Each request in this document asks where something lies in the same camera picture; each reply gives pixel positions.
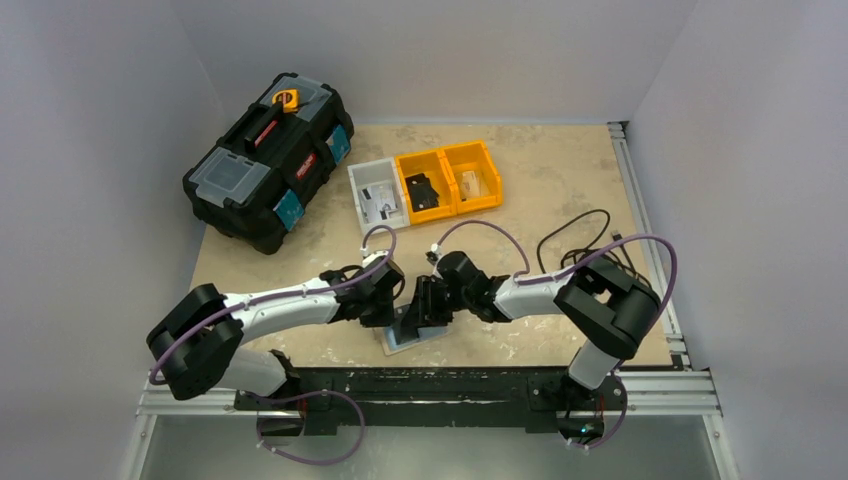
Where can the yellow plastic bin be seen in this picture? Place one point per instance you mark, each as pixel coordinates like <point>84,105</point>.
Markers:
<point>429,162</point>
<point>474,156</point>

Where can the black plastic toolbox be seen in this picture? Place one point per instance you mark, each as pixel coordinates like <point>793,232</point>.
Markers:
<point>256,181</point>

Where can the gold credit card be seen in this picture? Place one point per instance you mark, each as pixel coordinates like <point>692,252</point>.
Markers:
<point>470,183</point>

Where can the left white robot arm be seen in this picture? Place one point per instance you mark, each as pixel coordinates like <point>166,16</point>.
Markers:
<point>199,344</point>

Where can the white plastic bin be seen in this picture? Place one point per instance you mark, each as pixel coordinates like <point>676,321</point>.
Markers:
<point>377,172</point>

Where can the black and white cards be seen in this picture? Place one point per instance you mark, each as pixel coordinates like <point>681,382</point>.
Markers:
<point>368,207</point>

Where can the right yellow plastic bin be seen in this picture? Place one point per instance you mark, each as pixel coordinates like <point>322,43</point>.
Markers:
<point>474,156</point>

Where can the yellow tape measure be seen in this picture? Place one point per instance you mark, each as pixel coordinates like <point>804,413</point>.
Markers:
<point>287,100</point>

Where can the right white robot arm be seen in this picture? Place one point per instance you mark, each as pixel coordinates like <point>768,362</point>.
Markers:
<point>612,309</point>

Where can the middle yellow plastic bin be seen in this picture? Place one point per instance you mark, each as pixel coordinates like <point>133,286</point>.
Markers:
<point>429,162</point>

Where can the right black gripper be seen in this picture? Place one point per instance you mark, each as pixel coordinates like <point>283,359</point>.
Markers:
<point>431,302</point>

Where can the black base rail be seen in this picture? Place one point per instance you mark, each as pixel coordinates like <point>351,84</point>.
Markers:
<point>534,399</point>

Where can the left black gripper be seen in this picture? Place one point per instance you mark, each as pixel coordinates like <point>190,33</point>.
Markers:
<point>392,312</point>

